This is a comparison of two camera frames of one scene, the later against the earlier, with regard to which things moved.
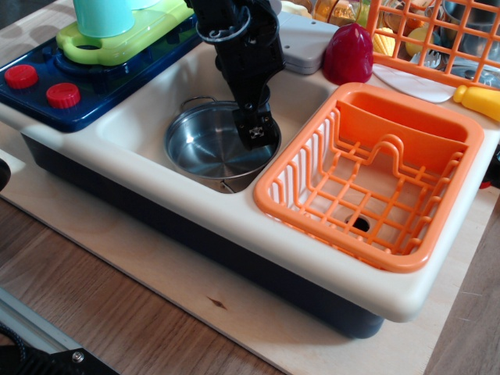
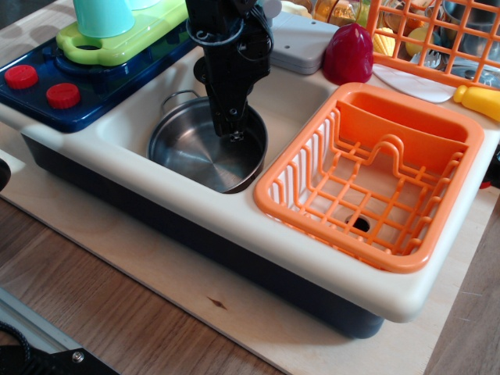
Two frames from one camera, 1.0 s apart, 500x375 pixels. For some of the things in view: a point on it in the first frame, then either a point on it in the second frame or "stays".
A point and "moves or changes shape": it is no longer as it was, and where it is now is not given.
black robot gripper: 245,36 to 237,48
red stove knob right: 63,95 stays
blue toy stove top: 41,84 stays
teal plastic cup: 103,19 stays
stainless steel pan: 202,137 moves or changes shape
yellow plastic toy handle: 484,101 stays
